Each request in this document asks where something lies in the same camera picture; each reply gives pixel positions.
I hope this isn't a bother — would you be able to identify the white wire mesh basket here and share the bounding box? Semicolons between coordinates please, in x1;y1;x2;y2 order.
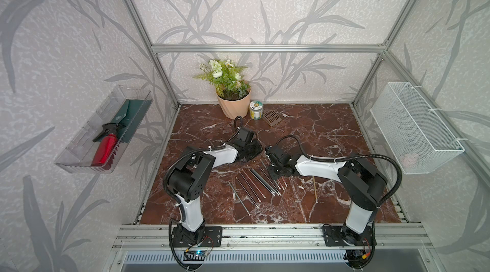
371;82;465;175

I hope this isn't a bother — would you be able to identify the pink object in basket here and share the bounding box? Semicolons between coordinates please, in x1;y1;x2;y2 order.
401;153;419;170

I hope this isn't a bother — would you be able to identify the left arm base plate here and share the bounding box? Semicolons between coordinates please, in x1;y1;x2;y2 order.
170;225;223;247

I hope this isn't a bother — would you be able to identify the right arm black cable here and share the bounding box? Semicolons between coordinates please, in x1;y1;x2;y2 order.
275;135;403;208

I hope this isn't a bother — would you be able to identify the brown slotted plastic piece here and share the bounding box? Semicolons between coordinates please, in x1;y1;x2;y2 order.
262;110;282;127

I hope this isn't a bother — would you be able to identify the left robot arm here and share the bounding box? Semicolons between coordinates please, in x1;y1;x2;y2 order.
163;127;262;234

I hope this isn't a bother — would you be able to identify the dark blue pencil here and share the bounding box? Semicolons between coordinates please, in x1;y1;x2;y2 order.
236;177;259;208

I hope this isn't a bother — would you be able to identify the circuit board with wires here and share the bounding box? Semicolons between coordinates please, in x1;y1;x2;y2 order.
183;248;213;262

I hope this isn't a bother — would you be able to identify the red striped pencil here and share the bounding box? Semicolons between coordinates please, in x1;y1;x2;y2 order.
243;171;267;199

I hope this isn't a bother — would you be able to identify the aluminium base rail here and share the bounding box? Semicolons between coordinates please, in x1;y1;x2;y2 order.
111;223;433;252

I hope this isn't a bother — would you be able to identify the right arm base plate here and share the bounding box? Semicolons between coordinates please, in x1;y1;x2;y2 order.
322;224;377;246

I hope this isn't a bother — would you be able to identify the green pencil clear cap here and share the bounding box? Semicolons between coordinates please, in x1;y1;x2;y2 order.
260;166;281;195

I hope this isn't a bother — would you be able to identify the red spray bottle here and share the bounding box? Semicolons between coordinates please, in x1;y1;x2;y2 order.
91;123;125;170

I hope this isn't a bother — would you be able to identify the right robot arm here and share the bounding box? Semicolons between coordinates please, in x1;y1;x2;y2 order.
265;145;387;237

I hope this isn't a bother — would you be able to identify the terracotta pot with plant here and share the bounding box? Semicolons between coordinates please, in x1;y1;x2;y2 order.
194;59;251;119

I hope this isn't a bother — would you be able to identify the green garden trowel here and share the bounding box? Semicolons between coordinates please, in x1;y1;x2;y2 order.
111;99;148;143

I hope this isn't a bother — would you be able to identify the blue striped pencil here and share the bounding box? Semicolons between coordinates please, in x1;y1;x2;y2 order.
239;172;262;203

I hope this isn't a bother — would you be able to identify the clear plastic wall tray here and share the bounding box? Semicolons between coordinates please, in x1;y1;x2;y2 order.
54;85;153;174

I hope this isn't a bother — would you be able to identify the yellow green tin can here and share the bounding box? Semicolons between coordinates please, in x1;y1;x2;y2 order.
249;101;264;120

